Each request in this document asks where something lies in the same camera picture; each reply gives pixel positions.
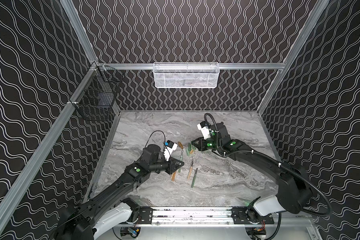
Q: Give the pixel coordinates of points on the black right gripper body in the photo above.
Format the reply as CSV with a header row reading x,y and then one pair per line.
x,y
204,144

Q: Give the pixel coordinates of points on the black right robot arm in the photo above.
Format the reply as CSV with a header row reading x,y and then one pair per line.
x,y
293,191

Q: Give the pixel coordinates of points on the green pen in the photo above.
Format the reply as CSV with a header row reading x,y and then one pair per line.
x,y
181,159
194,178

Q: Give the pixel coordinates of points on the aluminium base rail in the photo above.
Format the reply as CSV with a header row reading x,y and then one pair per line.
x,y
126,215

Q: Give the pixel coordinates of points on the white wire mesh basket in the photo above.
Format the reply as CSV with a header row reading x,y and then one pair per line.
x,y
179,75

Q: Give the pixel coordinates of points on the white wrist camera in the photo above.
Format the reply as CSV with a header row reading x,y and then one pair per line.
x,y
169,148
204,127

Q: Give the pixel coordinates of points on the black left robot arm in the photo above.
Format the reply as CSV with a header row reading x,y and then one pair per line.
x,y
83,221

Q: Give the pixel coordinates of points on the black wire mesh basket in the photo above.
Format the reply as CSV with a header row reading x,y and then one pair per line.
x,y
96,102

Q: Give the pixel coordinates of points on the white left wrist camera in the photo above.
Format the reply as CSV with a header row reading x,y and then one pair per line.
x,y
169,148

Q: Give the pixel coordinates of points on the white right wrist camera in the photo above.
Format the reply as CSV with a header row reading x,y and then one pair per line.
x,y
204,127

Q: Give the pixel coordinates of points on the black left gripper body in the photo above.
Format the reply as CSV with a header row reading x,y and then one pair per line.
x,y
169,165

